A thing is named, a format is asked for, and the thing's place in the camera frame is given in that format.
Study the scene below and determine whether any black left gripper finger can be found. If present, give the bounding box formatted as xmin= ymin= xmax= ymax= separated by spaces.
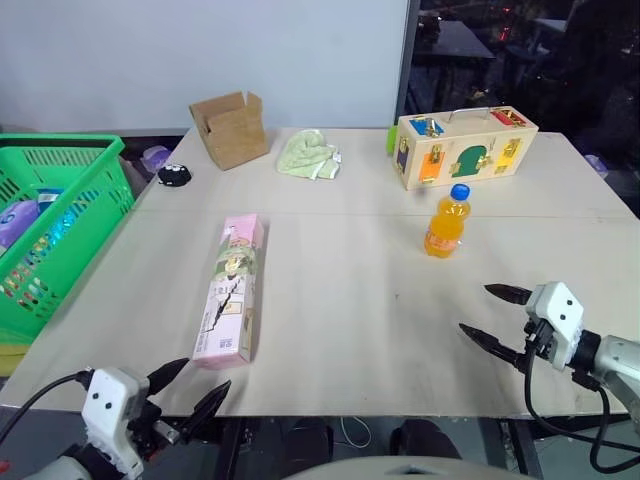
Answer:
xmin=147 ymin=357 xmax=191 ymax=397
xmin=178 ymin=379 xmax=233 ymax=442

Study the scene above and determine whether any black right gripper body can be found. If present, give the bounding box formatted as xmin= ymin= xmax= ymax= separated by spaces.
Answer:
xmin=522 ymin=299 xmax=559 ymax=370

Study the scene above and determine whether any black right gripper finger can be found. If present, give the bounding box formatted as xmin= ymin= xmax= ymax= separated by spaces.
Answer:
xmin=483 ymin=283 xmax=532 ymax=306
xmin=458 ymin=322 xmax=528 ymax=372

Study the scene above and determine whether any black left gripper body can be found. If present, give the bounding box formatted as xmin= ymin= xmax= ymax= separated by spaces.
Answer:
xmin=126 ymin=398 xmax=191 ymax=462

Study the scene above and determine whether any green plastic basket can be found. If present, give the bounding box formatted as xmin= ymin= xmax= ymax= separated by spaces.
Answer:
xmin=0 ymin=133 xmax=137 ymax=347

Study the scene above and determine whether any black table leg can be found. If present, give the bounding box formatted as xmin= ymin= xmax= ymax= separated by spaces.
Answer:
xmin=213 ymin=418 xmax=248 ymax=480
xmin=498 ymin=418 xmax=546 ymax=480

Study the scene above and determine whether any orange juice bottle blue cap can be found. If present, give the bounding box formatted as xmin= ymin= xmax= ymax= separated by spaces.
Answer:
xmin=423 ymin=182 xmax=473 ymax=259

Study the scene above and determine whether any long pink printed box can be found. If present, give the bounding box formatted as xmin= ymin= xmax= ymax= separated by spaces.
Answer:
xmin=191 ymin=213 xmax=268 ymax=370

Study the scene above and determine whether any purple plastic container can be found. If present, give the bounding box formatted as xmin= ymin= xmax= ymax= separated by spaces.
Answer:
xmin=139 ymin=144 xmax=170 ymax=174
xmin=581 ymin=153 xmax=612 ymax=177

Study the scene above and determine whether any black plush toy with eyes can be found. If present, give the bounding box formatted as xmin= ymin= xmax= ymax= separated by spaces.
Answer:
xmin=157 ymin=163 xmax=193 ymax=188

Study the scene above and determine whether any blue shiny packet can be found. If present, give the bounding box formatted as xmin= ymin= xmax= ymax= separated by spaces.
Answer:
xmin=30 ymin=186 xmax=97 ymax=247

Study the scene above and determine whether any purple packet with white print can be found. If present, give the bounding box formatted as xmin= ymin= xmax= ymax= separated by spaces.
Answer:
xmin=0 ymin=199 xmax=42 ymax=252

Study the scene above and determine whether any light green towel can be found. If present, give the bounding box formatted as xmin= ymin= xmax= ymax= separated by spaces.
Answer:
xmin=276 ymin=128 xmax=344 ymax=182

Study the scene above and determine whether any open brown cardboard box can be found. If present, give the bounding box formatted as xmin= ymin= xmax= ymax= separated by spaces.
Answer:
xmin=188 ymin=90 xmax=272 ymax=172

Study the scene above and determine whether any dark background table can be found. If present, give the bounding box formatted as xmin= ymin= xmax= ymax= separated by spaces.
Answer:
xmin=413 ymin=18 xmax=498 ymax=69

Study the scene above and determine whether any white partition board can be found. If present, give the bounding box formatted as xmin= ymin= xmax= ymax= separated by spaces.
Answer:
xmin=0 ymin=0 xmax=422 ymax=137

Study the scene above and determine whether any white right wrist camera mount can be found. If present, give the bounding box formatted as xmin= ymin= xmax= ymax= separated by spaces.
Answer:
xmin=524 ymin=281 xmax=586 ymax=372

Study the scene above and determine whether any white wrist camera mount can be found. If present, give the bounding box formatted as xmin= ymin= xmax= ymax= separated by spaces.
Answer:
xmin=524 ymin=281 xmax=586 ymax=372
xmin=81 ymin=368 xmax=152 ymax=476

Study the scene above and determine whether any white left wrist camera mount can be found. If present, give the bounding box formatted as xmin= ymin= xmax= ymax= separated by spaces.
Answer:
xmin=81 ymin=368 xmax=152 ymax=476

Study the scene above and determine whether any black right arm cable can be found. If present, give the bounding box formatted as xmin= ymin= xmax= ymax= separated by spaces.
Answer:
xmin=522 ymin=319 xmax=640 ymax=474

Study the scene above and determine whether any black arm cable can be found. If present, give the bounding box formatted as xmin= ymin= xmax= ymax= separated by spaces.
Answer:
xmin=0 ymin=368 xmax=96 ymax=426
xmin=522 ymin=319 xmax=640 ymax=474

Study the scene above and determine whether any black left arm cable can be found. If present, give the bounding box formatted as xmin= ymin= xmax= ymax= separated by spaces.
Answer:
xmin=0 ymin=368 xmax=96 ymax=426

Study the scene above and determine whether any wooden lock box with handle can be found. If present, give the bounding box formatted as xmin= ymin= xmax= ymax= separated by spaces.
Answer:
xmin=390 ymin=106 xmax=540 ymax=192

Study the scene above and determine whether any thin white cable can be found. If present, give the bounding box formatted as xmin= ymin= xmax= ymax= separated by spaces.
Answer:
xmin=340 ymin=416 xmax=372 ymax=450

